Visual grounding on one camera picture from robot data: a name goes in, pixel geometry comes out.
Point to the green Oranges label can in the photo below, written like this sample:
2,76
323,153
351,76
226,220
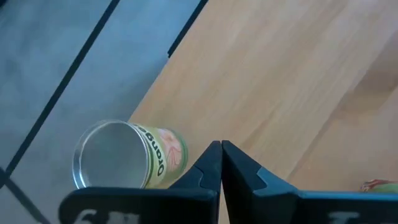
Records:
112,155

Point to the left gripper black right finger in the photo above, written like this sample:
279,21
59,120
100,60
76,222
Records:
248,193

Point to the black beam along table edge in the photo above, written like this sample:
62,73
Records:
186,29

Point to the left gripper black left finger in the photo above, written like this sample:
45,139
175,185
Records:
199,186

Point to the green can with peaches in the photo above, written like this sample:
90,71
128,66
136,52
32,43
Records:
381,186

